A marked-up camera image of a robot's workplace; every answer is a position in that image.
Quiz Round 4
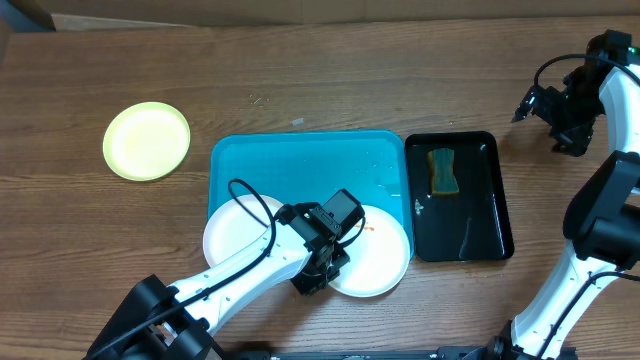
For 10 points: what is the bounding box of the turquoise plastic tray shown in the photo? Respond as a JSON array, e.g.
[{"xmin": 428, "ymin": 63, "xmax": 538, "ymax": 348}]
[{"xmin": 208, "ymin": 129, "xmax": 414, "ymax": 249}]

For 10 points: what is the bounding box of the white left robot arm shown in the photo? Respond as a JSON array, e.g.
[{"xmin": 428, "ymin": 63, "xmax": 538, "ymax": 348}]
[{"xmin": 87, "ymin": 198, "xmax": 364, "ymax": 359}]

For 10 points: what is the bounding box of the brown cardboard backboard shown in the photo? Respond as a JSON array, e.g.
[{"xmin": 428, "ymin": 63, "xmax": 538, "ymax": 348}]
[{"xmin": 1, "ymin": 0, "xmax": 639, "ymax": 31}]

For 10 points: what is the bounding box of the orange green sponge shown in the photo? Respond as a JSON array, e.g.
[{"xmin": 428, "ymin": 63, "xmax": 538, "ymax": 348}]
[{"xmin": 427, "ymin": 148, "xmax": 459, "ymax": 195}]

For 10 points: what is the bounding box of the yellow plate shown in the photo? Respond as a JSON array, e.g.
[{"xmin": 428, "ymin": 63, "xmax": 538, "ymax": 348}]
[{"xmin": 102, "ymin": 102, "xmax": 191, "ymax": 182}]

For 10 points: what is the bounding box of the white plate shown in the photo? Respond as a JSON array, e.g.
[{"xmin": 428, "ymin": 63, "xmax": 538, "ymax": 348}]
[
  {"xmin": 203, "ymin": 194, "xmax": 270, "ymax": 268},
  {"xmin": 329, "ymin": 205, "xmax": 411, "ymax": 298}
]

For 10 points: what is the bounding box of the black water tray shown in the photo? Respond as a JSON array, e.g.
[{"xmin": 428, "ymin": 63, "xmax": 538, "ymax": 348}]
[{"xmin": 405, "ymin": 131, "xmax": 515, "ymax": 262}]

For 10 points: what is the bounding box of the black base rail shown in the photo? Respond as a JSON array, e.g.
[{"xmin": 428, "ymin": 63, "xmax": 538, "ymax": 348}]
[{"xmin": 222, "ymin": 346, "xmax": 491, "ymax": 360}]

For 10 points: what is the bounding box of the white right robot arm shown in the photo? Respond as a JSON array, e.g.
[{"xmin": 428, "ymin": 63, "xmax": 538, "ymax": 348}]
[{"xmin": 471, "ymin": 65, "xmax": 639, "ymax": 359}]

